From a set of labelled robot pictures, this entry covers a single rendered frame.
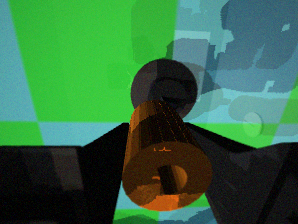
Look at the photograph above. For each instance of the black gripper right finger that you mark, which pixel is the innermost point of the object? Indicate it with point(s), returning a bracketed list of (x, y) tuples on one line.
[(245, 180)]

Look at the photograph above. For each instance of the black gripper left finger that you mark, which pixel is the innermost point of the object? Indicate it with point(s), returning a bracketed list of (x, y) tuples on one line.
[(91, 175)]

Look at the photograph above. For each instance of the orange cylindrical knob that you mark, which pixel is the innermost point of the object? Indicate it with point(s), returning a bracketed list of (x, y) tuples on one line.
[(165, 168)]

